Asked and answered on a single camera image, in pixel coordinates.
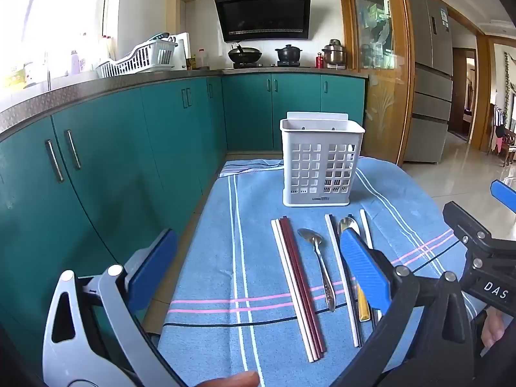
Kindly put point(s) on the black cooking pot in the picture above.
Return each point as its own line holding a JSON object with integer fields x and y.
{"x": 288, "y": 53}

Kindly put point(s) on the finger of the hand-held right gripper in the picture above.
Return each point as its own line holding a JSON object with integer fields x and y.
{"x": 504, "y": 194}
{"x": 463, "y": 223}

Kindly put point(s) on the teal base cabinets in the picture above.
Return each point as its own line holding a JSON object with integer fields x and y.
{"x": 133, "y": 149}

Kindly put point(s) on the white dish rack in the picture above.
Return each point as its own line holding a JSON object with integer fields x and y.
{"x": 141, "y": 56}

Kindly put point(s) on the white cutting board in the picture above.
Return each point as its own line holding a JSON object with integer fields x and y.
{"x": 183, "y": 48}

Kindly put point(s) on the wooden chair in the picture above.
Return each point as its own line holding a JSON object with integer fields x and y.
{"x": 506, "y": 141}

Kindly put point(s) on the black range hood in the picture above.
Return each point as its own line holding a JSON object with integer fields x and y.
{"x": 264, "y": 12}

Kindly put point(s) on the red bottle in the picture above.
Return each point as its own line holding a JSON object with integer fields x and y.
{"x": 319, "y": 61}

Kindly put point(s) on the gas stove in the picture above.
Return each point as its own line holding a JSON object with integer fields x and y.
{"x": 268, "y": 65}

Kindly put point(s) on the grey kitchen countertop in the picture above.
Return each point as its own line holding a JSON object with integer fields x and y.
{"x": 100, "y": 88}

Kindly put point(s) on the black wok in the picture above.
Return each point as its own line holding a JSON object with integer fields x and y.
{"x": 245, "y": 53}

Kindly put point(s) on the wooden framed glass door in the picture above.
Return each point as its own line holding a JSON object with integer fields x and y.
{"x": 379, "y": 88}

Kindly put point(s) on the person's left hand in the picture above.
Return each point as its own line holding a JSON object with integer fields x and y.
{"x": 232, "y": 380}

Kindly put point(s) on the cooking oil bottle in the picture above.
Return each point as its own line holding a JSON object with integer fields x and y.
{"x": 200, "y": 59}

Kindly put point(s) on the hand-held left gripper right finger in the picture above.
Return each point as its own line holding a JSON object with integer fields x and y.
{"x": 363, "y": 268}

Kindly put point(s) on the dark red chopstick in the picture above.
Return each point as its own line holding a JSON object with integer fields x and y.
{"x": 301, "y": 286}
{"x": 305, "y": 284}

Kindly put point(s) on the stainless steel pot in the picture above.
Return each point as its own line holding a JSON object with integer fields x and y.
{"x": 334, "y": 52}

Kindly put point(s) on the silver refrigerator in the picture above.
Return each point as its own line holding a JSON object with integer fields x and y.
{"x": 431, "y": 76}

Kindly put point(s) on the person's right hand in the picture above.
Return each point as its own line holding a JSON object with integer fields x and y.
{"x": 492, "y": 330}

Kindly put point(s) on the blue striped tablecloth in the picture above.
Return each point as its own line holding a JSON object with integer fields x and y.
{"x": 258, "y": 250}

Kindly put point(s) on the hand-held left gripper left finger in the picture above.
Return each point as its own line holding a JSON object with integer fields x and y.
{"x": 154, "y": 265}

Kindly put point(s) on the white plastic utensil holder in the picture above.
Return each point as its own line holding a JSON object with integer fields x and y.
{"x": 318, "y": 161}

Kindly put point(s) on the purple bottle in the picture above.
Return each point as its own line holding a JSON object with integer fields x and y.
{"x": 74, "y": 63}

